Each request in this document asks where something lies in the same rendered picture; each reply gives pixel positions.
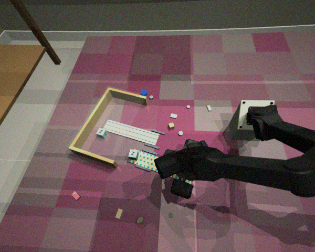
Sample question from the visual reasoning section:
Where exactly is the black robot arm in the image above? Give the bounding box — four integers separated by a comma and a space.
154, 104, 315, 198

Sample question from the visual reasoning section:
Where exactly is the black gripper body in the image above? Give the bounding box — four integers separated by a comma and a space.
171, 139, 198, 199

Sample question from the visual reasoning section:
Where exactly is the pink rectangular block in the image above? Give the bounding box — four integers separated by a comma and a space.
72, 192, 81, 200

